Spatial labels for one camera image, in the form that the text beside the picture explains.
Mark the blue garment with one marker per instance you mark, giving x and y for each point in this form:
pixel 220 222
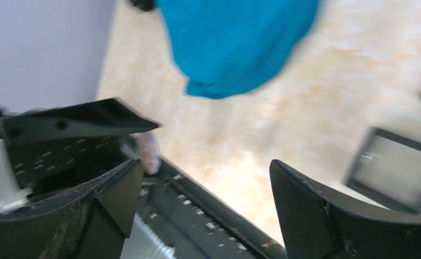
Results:
pixel 227 48

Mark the black square frame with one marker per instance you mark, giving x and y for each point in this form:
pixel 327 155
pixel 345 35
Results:
pixel 387 170

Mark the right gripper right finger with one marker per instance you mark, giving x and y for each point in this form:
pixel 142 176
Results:
pixel 317 221

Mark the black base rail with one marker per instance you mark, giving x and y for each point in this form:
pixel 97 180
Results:
pixel 178 218

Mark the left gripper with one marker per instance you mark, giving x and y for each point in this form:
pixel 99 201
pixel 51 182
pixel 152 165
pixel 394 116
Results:
pixel 65 147

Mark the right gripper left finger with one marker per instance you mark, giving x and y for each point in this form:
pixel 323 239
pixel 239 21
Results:
pixel 91 220

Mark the black poker chip case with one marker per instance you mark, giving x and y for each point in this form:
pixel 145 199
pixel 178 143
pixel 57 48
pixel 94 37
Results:
pixel 144 5

